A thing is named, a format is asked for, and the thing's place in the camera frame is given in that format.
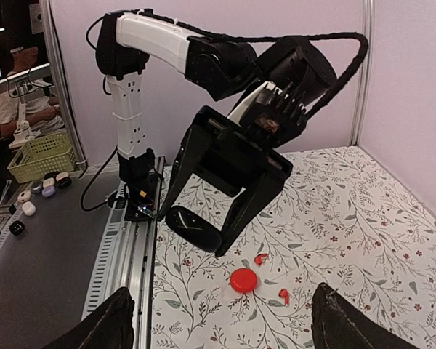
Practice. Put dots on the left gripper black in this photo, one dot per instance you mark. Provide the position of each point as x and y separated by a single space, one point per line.
216 150

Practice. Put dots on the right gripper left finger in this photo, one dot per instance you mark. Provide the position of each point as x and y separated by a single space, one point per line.
108 326

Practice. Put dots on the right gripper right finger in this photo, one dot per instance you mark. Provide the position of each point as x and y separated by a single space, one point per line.
338 324

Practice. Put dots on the black earbud charging case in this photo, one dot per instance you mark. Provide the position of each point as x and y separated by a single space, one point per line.
194 229

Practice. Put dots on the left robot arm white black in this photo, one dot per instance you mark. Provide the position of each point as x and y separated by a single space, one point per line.
221 65

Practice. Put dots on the red round charging case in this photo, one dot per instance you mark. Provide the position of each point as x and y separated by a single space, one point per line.
243 280

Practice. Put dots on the small black earbud case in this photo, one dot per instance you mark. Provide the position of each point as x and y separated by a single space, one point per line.
16 228

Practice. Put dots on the white earbud case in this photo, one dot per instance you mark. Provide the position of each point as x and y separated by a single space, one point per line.
28 209

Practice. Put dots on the purple earbud case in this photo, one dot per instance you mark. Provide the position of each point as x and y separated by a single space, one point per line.
48 191

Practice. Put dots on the red earbud lower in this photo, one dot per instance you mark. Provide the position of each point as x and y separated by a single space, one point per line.
284 294

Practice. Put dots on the red earbud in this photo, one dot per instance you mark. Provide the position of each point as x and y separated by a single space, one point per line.
260 258
284 294

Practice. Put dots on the red earbud upper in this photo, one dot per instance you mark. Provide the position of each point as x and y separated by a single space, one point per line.
260 258

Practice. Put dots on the floral patterned table mat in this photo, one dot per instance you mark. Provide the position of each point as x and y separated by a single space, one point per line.
340 219

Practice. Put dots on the green plastic basket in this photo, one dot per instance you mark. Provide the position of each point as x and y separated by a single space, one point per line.
36 158

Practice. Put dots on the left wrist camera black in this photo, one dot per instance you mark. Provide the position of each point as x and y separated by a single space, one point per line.
274 118

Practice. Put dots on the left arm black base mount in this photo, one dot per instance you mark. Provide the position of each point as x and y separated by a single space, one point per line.
141 199

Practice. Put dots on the aluminium frame post right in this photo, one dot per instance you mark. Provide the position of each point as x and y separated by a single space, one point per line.
361 101

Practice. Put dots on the aluminium frame post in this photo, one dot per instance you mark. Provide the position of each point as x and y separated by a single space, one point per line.
57 68
361 101

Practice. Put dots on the aluminium frame post left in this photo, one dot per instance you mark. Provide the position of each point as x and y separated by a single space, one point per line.
57 68

